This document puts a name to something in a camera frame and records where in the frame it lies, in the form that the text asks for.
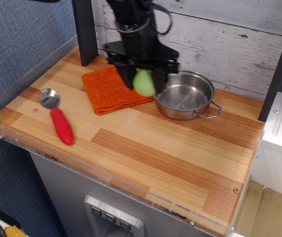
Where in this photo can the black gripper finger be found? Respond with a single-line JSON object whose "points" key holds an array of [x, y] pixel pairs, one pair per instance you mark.
{"points": [[127, 73], [159, 77]]}

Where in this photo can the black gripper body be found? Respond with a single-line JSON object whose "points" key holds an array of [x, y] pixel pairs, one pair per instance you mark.
{"points": [[142, 49]]}

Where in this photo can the green pear-shaped toy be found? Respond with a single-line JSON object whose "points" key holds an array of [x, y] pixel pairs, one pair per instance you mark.
{"points": [[143, 83]]}

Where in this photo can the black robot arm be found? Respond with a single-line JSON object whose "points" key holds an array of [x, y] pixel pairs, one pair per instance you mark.
{"points": [[131, 15]]}

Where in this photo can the orange knitted cloth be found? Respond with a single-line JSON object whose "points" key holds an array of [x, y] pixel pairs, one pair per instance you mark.
{"points": [[107, 92]]}

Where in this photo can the grey cabinet with dispenser panel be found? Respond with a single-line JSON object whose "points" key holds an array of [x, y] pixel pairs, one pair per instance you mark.
{"points": [[88, 208]]}

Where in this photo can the white ridged appliance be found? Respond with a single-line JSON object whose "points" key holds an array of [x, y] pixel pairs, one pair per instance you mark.
{"points": [[266, 169]]}

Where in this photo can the clear acrylic table guard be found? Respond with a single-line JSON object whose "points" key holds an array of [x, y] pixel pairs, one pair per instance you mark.
{"points": [[194, 171]]}

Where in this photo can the silver pot with handles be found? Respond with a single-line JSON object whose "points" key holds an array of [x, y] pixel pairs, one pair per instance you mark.
{"points": [[186, 96]]}

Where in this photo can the left dark vertical post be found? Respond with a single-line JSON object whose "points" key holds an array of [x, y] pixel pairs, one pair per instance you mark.
{"points": [[85, 28]]}

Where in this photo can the dark vertical post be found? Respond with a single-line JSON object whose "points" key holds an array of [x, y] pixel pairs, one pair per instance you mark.
{"points": [[272, 92], [85, 28]]}

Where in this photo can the red-handled metal spoon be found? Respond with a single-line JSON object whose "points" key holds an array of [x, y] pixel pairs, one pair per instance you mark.
{"points": [[50, 100]]}

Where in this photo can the right dark vertical post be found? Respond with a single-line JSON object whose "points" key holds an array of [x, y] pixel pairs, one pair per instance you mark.
{"points": [[272, 92]]}

